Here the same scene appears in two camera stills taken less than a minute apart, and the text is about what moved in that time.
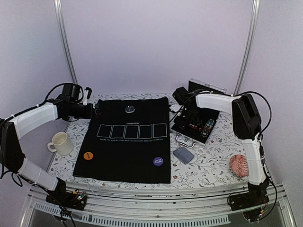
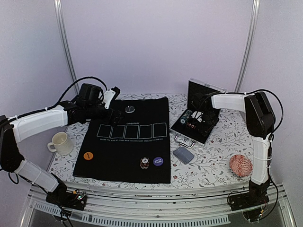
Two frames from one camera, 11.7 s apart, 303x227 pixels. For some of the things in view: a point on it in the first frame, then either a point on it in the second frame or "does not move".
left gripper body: x=95 y=115 -> x=116 y=117
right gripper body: x=189 y=115 -> x=209 y=119
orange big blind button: x=88 y=155 does not move
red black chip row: x=193 y=126 does not move
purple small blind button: x=158 y=161 does not move
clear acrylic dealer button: x=129 y=109 does not move
